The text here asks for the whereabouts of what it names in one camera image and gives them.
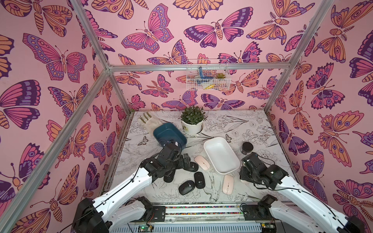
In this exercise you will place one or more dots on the potted green plant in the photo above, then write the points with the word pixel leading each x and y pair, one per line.
pixel 192 119

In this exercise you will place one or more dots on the teal storage box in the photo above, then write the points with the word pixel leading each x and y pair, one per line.
pixel 167 133

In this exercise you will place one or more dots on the blue toy in basket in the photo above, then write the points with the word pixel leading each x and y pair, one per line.
pixel 205 78

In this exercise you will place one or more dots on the small black round jar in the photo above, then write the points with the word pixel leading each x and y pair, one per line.
pixel 247 148

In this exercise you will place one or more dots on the beige work glove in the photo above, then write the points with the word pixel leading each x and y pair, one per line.
pixel 149 122

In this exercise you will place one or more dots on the black mouse bottom front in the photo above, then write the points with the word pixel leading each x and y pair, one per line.
pixel 186 187

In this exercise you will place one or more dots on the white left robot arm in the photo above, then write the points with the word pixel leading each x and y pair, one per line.
pixel 108 211

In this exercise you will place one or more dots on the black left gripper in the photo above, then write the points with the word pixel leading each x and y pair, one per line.
pixel 181 165

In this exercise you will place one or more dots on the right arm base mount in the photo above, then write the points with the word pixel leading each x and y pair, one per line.
pixel 260 211

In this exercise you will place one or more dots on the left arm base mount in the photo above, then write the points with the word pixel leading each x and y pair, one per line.
pixel 152 213

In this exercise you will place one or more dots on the white wire basket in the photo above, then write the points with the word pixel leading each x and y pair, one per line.
pixel 221 72

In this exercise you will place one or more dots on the white storage box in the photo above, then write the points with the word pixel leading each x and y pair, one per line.
pixel 221 156

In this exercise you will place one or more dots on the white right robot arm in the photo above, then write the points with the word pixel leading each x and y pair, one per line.
pixel 315 216

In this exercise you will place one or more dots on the aluminium front rail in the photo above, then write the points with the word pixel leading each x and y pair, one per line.
pixel 204 211

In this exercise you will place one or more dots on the pink mouse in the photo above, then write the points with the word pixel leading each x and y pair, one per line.
pixel 202 162
pixel 228 185

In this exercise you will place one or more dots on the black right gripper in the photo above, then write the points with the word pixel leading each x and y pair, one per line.
pixel 246 171

